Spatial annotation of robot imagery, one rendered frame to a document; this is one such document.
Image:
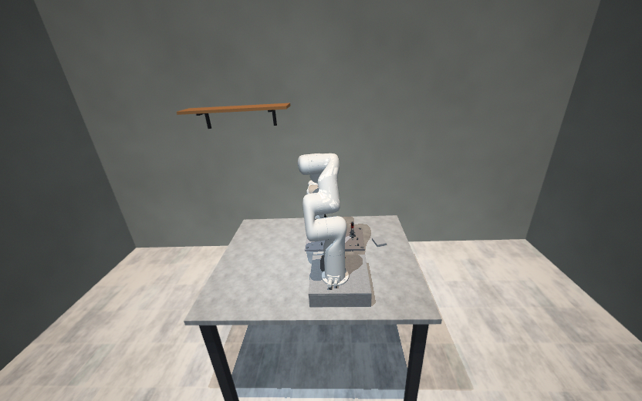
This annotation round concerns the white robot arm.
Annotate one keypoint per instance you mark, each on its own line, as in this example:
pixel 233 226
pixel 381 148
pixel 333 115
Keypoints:
pixel 323 198

